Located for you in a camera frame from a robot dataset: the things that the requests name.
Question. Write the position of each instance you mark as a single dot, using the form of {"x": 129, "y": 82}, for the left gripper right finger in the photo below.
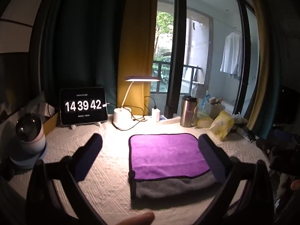
{"x": 246, "y": 195}

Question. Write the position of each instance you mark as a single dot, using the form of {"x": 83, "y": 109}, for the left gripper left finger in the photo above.
{"x": 42, "y": 200}

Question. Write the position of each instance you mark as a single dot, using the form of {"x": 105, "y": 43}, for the purple and grey towel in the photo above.
{"x": 166, "y": 166}

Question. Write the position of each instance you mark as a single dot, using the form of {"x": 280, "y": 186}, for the person's hand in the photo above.
{"x": 142, "y": 219}

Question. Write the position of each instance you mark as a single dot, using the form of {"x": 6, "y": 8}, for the white tablet stand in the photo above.
{"x": 73, "y": 126}

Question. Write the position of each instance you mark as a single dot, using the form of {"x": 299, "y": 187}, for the yellow tissue pack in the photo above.
{"x": 222, "y": 125}

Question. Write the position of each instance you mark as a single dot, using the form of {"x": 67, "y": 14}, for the yellow tissue box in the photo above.
{"x": 204, "y": 121}

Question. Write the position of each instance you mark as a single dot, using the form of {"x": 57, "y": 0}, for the white plastic basket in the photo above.
{"x": 212, "y": 110}

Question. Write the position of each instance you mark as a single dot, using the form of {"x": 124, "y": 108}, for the black tablet clock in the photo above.
{"x": 80, "y": 106}

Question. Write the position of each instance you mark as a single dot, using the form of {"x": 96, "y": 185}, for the stainless steel tumbler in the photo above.
{"x": 189, "y": 110}

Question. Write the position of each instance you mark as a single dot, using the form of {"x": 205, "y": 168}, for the white desk lamp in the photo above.
{"x": 127, "y": 116}

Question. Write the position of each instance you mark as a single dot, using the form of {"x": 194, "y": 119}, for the white charger plug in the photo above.
{"x": 155, "y": 114}

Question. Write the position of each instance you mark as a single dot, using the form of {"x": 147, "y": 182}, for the white hanging shirt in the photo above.
{"x": 232, "y": 56}

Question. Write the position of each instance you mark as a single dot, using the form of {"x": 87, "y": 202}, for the dark green curtain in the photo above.
{"x": 80, "y": 47}

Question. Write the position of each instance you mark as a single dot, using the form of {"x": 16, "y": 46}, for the yellow curtain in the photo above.
{"x": 136, "y": 48}

